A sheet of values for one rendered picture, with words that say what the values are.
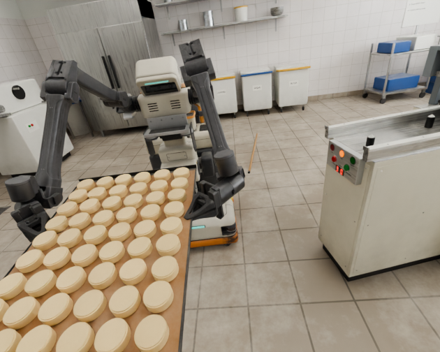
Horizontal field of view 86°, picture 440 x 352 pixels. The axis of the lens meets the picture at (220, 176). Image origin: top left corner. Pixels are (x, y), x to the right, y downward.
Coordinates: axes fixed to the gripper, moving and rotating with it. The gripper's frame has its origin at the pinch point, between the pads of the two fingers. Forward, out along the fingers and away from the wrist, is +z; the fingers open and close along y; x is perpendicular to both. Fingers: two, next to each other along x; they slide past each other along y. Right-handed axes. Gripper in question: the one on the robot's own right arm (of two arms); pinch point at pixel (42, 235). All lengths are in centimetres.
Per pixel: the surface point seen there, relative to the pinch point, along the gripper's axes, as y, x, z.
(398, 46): -22, 511, -27
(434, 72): 2, 193, 53
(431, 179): -32, 132, 69
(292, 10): 47, 464, -189
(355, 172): -24, 108, 43
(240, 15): 51, 381, -240
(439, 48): 15, 191, 51
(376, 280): -100, 120, 63
